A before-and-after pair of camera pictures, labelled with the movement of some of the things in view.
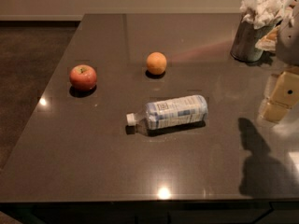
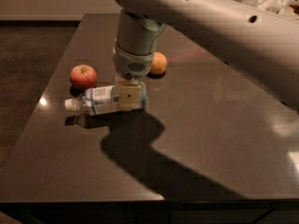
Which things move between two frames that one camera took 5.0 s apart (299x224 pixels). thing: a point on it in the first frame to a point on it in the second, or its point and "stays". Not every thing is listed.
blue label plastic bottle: [171, 113] to [95, 100]
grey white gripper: [289, 44] to [132, 64]
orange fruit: [156, 63] stays
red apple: [82, 77] stays
